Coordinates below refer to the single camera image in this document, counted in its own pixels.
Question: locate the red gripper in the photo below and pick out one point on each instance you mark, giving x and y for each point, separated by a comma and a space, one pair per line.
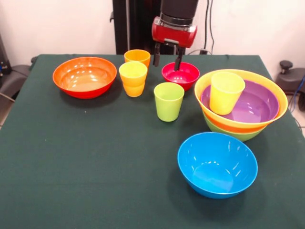
174, 35

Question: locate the small pink bowl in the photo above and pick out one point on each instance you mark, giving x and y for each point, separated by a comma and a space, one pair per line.
183, 77

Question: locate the yellow cup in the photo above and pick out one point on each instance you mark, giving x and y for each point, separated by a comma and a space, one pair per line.
224, 95
133, 76

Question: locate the purple bowl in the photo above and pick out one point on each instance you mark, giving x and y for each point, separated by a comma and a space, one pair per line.
257, 105

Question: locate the large orange bowl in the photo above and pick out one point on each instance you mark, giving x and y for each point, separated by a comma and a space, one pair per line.
274, 90

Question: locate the orange cup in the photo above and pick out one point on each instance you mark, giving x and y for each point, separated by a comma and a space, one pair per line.
137, 57

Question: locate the yellow-orange cup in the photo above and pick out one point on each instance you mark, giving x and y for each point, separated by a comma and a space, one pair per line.
133, 90

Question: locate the green cup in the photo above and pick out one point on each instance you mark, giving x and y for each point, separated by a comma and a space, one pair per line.
168, 109

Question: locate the red bowl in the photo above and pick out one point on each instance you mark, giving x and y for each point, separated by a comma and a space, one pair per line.
83, 81

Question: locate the green bowl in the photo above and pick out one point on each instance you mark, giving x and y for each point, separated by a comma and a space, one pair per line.
247, 137

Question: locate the blue bowl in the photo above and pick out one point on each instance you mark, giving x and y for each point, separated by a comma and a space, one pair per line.
216, 169

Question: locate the dark green tablecloth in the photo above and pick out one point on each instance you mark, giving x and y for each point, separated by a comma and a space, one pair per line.
95, 179

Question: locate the black equipment box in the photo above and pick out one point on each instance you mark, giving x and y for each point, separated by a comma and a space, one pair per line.
3, 62

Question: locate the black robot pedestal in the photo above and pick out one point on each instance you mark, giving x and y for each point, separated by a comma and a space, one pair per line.
138, 26

